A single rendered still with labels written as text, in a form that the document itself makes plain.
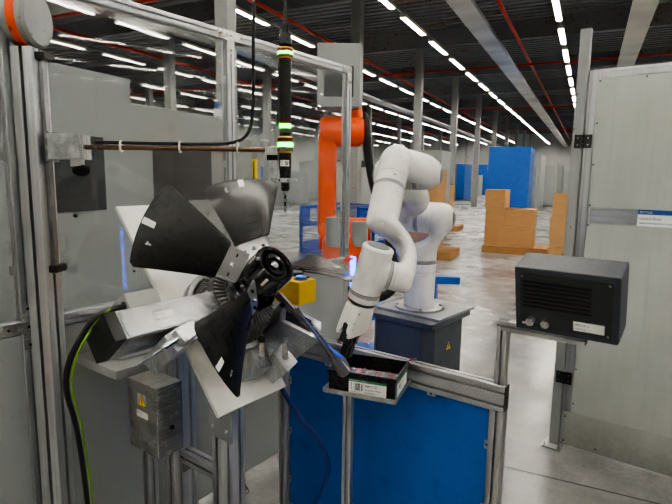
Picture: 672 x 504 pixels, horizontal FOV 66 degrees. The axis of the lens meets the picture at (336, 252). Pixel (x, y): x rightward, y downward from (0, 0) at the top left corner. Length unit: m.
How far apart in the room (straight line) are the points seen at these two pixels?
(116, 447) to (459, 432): 1.25
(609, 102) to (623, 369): 1.34
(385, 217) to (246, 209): 0.43
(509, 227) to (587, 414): 7.74
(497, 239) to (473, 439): 9.11
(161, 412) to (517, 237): 9.46
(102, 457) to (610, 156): 2.61
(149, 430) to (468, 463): 0.98
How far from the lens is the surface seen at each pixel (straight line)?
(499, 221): 10.67
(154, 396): 1.67
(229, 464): 1.69
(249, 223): 1.55
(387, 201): 1.44
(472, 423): 1.74
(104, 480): 2.24
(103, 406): 2.12
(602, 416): 3.18
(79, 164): 1.68
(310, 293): 1.98
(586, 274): 1.45
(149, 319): 1.35
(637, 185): 2.92
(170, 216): 1.38
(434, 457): 1.86
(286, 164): 1.49
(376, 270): 1.34
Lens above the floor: 1.46
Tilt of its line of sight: 8 degrees down
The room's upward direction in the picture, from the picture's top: 1 degrees clockwise
